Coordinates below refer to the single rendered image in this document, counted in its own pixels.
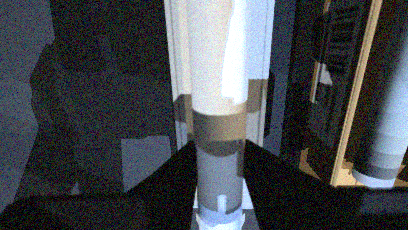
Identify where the long narrow brown open cardboard box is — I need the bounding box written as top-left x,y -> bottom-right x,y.
299,0 -> 399,188

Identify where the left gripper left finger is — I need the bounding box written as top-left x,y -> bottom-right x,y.
0,140 -> 197,230

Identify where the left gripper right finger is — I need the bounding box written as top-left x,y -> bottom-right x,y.
243,139 -> 408,230

